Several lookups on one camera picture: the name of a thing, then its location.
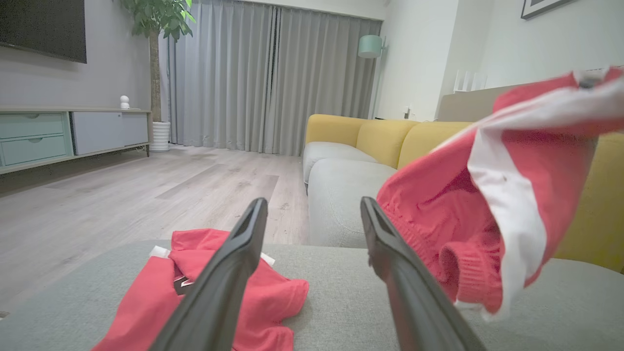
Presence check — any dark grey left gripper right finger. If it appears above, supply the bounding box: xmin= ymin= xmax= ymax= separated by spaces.
xmin=360 ymin=196 xmax=488 ymax=351

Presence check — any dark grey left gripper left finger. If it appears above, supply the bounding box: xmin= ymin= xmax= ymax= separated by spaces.
xmin=149 ymin=197 xmax=269 ymax=351

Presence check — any red jersey with white sleeves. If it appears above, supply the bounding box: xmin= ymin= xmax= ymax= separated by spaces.
xmin=92 ymin=228 xmax=310 ymax=351

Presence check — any red garment with white trim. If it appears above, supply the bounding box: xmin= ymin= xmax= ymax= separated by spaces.
xmin=376 ymin=67 xmax=624 ymax=320

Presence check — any white router with antennas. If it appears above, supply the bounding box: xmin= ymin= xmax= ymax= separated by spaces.
xmin=453 ymin=70 xmax=488 ymax=93

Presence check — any grey sofa cushion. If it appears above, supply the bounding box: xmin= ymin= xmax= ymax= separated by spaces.
xmin=302 ymin=114 xmax=624 ymax=273

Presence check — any white ribbed plant pot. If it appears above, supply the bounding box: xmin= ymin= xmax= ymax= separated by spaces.
xmin=150 ymin=121 xmax=171 ymax=153

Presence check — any mint and white TV cabinet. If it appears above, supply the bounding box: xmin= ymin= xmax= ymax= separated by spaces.
xmin=0 ymin=107 xmax=152 ymax=175

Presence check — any floor lamp with mint shade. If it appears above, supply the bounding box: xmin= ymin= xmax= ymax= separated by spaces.
xmin=357 ymin=34 xmax=388 ymax=120

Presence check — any grey curtain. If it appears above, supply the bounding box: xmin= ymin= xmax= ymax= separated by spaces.
xmin=167 ymin=0 xmax=382 ymax=156

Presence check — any green indoor tree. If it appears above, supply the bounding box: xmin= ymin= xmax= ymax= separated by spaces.
xmin=119 ymin=0 xmax=196 ymax=122

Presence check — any dark framed wall picture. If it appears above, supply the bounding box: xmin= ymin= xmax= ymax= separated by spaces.
xmin=521 ymin=0 xmax=576 ymax=20

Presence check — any black wall television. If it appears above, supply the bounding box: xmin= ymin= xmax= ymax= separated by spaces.
xmin=0 ymin=0 xmax=87 ymax=64

